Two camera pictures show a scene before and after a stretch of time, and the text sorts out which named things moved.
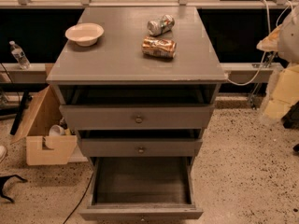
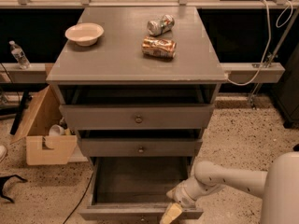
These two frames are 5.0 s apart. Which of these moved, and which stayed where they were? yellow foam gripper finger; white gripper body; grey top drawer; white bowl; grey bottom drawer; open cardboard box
Moved: yellow foam gripper finger; white gripper body
Stayed: grey top drawer; grey bottom drawer; white bowl; open cardboard box
